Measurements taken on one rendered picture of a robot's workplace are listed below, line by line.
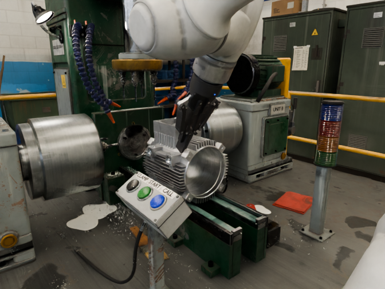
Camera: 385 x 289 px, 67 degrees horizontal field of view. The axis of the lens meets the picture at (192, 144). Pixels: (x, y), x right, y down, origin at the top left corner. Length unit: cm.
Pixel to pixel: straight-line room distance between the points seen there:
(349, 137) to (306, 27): 147
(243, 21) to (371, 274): 45
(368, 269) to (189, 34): 38
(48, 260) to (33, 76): 542
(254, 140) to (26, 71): 530
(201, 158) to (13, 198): 54
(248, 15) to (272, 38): 387
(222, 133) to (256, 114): 20
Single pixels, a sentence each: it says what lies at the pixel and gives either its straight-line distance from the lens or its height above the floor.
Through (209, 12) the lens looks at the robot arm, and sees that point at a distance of 47.
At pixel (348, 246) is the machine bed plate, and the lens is 102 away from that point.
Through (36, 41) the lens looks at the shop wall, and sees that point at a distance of 625.
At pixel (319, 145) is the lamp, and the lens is 92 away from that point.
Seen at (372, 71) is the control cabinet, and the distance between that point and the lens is 386.
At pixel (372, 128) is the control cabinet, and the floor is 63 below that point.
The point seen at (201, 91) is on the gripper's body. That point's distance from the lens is 68.
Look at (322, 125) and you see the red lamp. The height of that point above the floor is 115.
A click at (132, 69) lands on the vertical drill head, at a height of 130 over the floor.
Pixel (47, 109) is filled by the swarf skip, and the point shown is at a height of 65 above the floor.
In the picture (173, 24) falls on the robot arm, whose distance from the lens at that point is 46.
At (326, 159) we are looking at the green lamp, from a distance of 93.
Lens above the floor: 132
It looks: 15 degrees down
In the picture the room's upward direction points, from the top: straight up
